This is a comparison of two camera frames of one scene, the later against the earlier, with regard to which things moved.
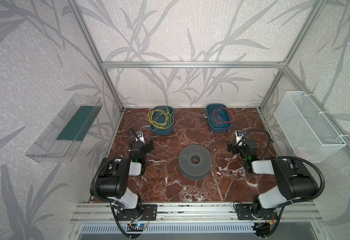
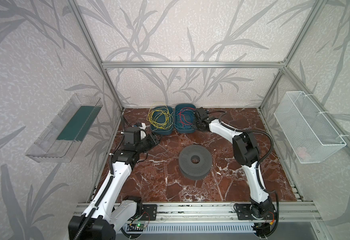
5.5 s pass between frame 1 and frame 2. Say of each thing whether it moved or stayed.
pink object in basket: stayed
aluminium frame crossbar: stayed
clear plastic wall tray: stayed
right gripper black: moved
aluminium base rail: stayed
